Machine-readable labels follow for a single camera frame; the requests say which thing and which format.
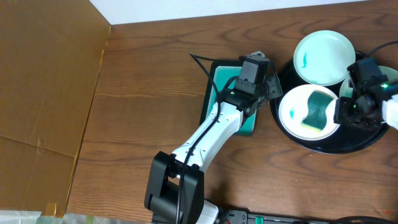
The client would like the black camera cable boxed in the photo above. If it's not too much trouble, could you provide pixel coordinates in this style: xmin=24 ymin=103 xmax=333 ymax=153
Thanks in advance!
xmin=175 ymin=52 xmax=243 ymax=224
xmin=363 ymin=40 xmax=398 ymax=60

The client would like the green yellow sponge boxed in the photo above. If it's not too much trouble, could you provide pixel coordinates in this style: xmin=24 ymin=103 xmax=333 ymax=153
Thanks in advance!
xmin=301 ymin=91 xmax=333 ymax=132

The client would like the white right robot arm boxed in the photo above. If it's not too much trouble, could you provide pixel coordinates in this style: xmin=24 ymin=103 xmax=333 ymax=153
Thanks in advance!
xmin=333 ymin=75 xmax=397 ymax=130

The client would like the black rectangular water tray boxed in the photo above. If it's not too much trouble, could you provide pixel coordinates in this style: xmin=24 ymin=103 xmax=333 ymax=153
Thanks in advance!
xmin=199 ymin=60 xmax=259 ymax=137

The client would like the round black tray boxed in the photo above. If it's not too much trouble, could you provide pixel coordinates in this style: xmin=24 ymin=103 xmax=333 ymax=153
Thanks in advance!
xmin=269 ymin=60 xmax=389 ymax=154

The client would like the brown cardboard panel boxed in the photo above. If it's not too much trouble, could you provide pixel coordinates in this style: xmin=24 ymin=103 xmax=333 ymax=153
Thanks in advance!
xmin=1 ymin=0 xmax=111 ymax=217

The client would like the white plate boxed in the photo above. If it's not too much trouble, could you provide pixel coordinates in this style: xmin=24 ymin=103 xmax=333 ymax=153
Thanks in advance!
xmin=279 ymin=84 xmax=340 ymax=141

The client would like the black right camera cable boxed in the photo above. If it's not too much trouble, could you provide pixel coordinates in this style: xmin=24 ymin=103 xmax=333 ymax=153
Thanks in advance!
xmin=363 ymin=40 xmax=398 ymax=60

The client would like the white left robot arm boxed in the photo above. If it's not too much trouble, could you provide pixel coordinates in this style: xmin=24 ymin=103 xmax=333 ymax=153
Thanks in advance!
xmin=144 ymin=74 xmax=282 ymax=223

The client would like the mint green plate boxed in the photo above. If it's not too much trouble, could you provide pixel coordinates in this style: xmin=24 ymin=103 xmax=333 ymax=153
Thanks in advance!
xmin=293 ymin=30 xmax=356 ymax=86
xmin=340 ymin=65 xmax=398 ymax=98

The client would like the black left camera cable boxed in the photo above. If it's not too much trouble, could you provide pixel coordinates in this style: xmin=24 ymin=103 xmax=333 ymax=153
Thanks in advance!
xmin=175 ymin=52 xmax=243 ymax=224

